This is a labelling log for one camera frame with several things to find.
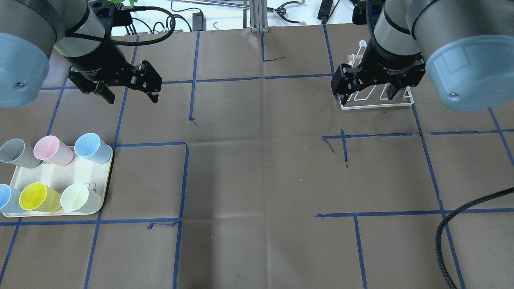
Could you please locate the grabber claw tool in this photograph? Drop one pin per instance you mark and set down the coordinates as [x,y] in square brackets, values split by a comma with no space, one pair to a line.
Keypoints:
[282,12]

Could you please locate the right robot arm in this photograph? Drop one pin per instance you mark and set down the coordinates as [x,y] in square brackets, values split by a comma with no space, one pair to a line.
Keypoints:
[465,47]

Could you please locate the pink cup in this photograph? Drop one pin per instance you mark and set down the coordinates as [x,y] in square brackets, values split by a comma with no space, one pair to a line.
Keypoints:
[52,150]

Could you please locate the pale green cup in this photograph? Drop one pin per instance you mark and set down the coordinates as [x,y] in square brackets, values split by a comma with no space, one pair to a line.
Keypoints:
[81,198]

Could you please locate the white wire cup rack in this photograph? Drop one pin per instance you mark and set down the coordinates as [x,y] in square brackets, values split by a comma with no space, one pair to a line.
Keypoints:
[376,97]

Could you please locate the yellow cup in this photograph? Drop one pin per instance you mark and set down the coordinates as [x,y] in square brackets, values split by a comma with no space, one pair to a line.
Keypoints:
[39,197]

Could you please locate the black power adapter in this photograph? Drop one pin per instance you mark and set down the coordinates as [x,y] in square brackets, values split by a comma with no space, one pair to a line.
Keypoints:
[199,22]

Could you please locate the light blue cup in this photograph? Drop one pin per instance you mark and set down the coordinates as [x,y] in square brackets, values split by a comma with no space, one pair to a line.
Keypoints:
[91,147]
[9,199]

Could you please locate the grey cup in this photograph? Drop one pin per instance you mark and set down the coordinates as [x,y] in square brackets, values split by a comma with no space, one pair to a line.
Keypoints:
[18,153]

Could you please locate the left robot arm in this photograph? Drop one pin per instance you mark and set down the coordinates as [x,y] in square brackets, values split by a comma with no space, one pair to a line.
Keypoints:
[80,31]

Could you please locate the cream plastic tray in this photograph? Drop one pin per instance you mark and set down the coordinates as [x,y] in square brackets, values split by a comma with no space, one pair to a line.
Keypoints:
[94,175]

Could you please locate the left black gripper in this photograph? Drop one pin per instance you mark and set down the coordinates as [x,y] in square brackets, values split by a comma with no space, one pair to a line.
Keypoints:
[99,59]

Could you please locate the aluminium frame post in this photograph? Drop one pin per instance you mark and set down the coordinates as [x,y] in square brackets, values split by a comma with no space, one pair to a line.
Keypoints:
[258,16]

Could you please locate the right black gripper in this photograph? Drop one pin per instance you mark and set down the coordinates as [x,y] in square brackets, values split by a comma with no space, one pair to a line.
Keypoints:
[394,61]

